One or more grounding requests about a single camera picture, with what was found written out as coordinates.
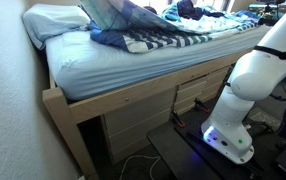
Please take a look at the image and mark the blue white striped bedspread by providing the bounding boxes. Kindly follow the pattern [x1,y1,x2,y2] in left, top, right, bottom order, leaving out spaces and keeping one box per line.
[78,0,261,55]

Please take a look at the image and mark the wide wooden drawer unit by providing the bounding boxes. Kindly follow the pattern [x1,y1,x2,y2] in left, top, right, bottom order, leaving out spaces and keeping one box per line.
[100,87,178,165]

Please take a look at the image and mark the mattress with light blue sheet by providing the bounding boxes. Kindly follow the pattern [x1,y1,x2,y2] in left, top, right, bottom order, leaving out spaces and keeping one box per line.
[45,24,273,102]

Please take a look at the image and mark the red black clamp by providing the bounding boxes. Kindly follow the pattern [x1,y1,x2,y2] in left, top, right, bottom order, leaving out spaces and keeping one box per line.
[170,109,187,129]
[193,97,212,114]

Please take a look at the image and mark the narrow wooden drawer unit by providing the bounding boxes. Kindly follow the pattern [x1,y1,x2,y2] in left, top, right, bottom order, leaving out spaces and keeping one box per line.
[173,65,231,116]

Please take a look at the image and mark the black base platform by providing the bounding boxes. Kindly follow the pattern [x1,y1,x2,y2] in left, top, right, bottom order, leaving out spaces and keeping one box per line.
[146,106,284,180]

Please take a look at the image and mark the dark navy garment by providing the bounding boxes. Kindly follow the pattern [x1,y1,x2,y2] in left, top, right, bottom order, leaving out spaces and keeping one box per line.
[176,0,225,21]

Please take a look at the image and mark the light blue pillow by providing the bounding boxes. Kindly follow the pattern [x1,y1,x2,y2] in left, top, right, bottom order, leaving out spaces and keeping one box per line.
[21,3,92,51]

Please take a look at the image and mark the patterned floor mat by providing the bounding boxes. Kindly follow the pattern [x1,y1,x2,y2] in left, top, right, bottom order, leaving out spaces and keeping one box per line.
[248,109,283,132]

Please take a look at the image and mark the cluttered desk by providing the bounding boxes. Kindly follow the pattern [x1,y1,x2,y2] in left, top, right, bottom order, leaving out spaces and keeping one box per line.
[247,0,286,28]

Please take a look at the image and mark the light wooden bed frame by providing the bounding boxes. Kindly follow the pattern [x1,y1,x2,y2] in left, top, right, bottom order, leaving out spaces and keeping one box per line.
[42,49,254,178]

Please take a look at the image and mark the white floor cable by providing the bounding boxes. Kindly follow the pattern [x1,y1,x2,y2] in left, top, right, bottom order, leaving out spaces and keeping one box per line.
[118,154,163,180]

